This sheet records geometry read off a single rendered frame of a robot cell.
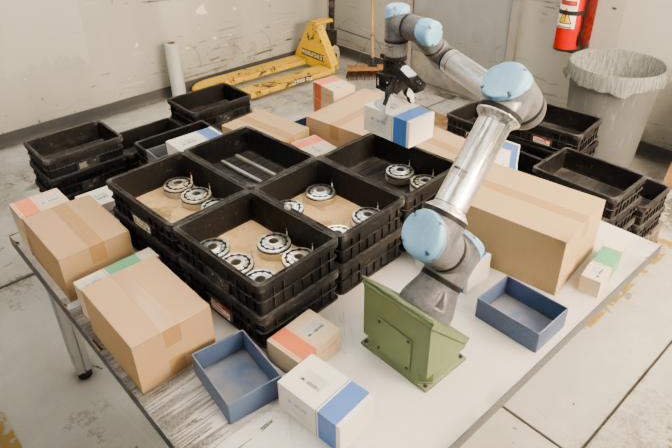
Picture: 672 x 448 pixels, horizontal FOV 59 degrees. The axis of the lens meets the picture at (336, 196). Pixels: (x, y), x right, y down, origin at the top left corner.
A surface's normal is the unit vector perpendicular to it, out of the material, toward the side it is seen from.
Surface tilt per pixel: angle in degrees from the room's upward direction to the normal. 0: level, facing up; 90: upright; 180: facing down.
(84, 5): 90
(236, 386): 0
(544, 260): 90
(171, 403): 0
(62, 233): 0
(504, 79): 38
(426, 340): 90
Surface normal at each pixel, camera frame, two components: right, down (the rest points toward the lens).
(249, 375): -0.01, -0.85
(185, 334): 0.68, 0.37
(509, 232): -0.66, 0.40
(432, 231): -0.62, -0.25
